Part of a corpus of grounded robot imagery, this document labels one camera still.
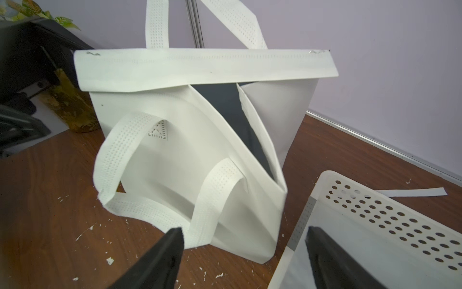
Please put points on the white insulated delivery bag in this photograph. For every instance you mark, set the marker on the white insulated delivery bag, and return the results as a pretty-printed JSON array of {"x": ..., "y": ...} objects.
[{"x": 196, "y": 138}]

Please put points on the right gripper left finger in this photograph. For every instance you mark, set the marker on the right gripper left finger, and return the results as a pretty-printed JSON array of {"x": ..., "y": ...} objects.
[{"x": 158, "y": 268}]

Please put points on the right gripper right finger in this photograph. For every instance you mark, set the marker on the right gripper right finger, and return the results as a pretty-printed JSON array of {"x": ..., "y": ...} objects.
[{"x": 333, "y": 267}]

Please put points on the artificial flower plant bouquet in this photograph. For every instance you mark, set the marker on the artificial flower plant bouquet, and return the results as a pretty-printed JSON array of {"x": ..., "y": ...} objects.
[{"x": 67, "y": 101}]

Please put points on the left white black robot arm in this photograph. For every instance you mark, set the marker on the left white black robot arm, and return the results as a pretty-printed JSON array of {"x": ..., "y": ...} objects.
[{"x": 31, "y": 51}]

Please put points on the white plastic strip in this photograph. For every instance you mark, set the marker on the white plastic strip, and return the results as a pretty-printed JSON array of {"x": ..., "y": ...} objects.
[{"x": 415, "y": 192}]

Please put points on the white perforated plastic basket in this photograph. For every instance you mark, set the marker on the white perforated plastic basket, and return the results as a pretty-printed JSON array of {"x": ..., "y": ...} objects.
[{"x": 398, "y": 246}]

